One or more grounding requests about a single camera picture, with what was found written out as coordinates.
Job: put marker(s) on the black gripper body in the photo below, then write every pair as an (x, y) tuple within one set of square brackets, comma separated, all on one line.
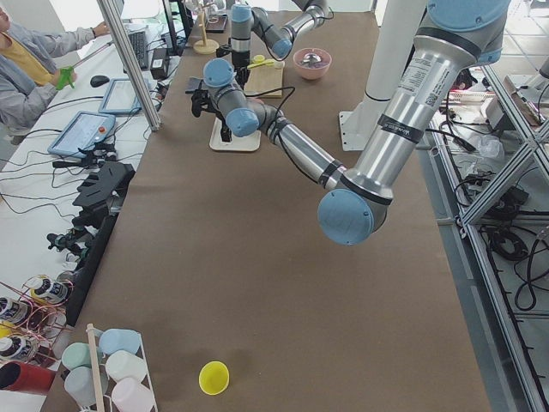
[(226, 129), (239, 60)]

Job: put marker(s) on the small pink bowl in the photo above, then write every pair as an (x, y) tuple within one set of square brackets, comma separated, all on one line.
[(255, 101)]

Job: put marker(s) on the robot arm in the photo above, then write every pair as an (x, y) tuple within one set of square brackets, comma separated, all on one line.
[(452, 36), (279, 40)]

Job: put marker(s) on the large pink ice bowl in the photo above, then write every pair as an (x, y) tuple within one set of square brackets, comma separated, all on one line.
[(312, 73)]

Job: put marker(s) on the cream serving tray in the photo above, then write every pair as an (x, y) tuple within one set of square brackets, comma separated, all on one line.
[(246, 136)]

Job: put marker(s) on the yellow plastic knife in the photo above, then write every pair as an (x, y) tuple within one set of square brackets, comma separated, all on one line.
[(268, 62)]

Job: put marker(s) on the bamboo cutting board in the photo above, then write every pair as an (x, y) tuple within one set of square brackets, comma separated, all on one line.
[(265, 81)]

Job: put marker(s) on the wooden cup stand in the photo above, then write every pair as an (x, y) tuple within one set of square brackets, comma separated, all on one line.
[(204, 45)]

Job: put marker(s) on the grey folded cloth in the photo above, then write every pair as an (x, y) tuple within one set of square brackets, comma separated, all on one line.
[(193, 84)]

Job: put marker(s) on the black keyboard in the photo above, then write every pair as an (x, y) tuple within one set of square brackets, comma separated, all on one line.
[(138, 43)]

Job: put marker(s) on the far blue teach pendant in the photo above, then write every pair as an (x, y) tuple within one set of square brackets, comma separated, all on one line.
[(120, 98)]

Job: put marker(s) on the blue teach pendant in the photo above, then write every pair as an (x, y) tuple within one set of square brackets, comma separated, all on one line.
[(120, 98), (82, 133)]

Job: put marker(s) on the black computer mouse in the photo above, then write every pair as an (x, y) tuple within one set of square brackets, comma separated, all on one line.
[(98, 80)]

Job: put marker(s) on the black tool holder rack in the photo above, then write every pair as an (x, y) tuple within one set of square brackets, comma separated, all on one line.
[(95, 194)]

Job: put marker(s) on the near blue teach pendant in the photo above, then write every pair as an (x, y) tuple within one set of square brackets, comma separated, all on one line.
[(82, 133)]

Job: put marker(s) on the seated person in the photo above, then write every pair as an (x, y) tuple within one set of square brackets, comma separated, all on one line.
[(29, 75)]

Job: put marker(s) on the blue plastic cup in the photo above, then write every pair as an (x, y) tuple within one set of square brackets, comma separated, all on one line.
[(113, 340)]

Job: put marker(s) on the white cup rack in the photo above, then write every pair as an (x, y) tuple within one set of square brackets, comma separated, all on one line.
[(103, 384)]

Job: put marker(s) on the yellow plastic cup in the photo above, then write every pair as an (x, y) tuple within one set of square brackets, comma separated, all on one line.
[(214, 378)]

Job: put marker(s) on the white plastic cup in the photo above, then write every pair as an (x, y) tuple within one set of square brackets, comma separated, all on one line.
[(122, 364)]

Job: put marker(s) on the green plastic cup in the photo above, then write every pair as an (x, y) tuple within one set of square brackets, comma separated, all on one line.
[(77, 354)]

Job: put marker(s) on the pink plastic cup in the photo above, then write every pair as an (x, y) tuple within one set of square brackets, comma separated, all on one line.
[(129, 395)]

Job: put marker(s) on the red cylinder can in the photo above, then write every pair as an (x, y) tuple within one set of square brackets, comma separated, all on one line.
[(22, 377)]

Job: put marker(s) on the aluminium frame post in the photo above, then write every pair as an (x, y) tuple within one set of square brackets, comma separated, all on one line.
[(125, 51)]

